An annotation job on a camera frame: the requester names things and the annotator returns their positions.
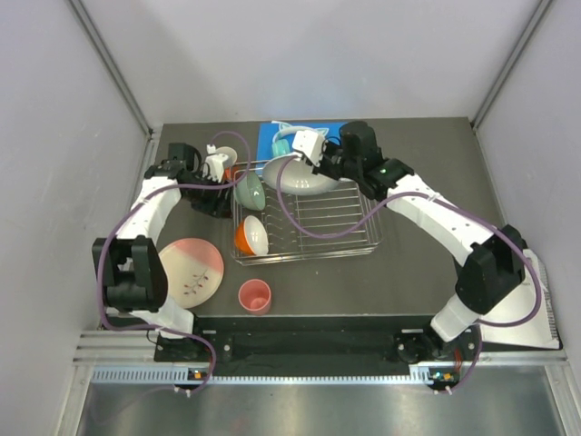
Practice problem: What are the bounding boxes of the white paper sheet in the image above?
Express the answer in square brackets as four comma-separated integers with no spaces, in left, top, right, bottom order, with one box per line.
[480,248,562,351]

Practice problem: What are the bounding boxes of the pink cream floral plate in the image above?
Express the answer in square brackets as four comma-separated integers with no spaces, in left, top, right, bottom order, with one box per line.
[159,238,224,309]

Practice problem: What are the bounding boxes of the grey slotted cable duct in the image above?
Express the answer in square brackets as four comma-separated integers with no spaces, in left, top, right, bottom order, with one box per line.
[91,365,458,385]

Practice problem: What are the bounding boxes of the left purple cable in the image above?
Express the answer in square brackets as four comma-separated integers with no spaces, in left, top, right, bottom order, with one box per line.
[97,131,253,395]

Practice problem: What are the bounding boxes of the mint green bowl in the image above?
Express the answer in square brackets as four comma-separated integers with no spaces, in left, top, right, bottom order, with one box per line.
[234,172,266,211]

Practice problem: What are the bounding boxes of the purple cable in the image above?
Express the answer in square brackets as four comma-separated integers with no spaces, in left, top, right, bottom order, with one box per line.
[97,131,253,395]
[275,154,544,394]

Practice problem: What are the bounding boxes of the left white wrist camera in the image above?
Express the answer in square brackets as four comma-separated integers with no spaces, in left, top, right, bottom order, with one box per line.
[202,144,227,183]

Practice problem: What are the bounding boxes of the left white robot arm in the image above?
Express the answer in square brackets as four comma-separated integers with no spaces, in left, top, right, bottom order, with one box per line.
[92,143,236,361]

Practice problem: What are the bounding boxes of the white blue-rimmed plate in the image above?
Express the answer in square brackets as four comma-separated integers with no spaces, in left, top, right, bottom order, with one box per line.
[261,156,340,196]

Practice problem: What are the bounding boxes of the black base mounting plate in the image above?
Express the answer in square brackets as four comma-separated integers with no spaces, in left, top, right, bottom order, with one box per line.
[153,315,479,376]

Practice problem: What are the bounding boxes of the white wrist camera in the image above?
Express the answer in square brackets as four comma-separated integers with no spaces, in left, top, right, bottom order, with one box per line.
[202,144,227,183]
[291,130,326,167]

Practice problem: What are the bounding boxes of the teal cat-ear headphones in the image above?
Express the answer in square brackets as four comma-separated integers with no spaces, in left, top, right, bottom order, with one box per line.
[271,121,330,157]

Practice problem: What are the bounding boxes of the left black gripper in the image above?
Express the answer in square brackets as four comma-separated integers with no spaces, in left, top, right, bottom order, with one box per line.
[183,171,233,220]

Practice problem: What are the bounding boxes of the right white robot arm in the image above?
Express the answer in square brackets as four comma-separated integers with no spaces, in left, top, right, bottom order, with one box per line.
[292,121,537,360]

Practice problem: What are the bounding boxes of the pink plastic cup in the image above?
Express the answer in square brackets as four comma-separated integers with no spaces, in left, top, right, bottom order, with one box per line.
[238,279,271,316]

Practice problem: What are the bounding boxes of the orange white bowl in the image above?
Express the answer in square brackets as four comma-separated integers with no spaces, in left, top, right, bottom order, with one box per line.
[234,215,269,256]

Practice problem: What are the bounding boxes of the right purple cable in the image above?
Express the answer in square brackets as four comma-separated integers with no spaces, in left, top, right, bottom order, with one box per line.
[275,154,544,394]

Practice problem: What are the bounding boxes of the chrome wire dish rack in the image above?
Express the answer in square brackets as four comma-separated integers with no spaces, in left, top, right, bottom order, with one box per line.
[231,181,382,266]

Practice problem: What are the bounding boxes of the orange mug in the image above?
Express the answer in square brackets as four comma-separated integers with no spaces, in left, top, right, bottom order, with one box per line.
[216,146,238,181]

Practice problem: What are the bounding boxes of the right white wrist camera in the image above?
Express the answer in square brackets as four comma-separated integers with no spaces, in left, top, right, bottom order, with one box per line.
[291,130,326,167]

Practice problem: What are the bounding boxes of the blue book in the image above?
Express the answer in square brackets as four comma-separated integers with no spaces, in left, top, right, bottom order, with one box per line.
[255,121,346,173]

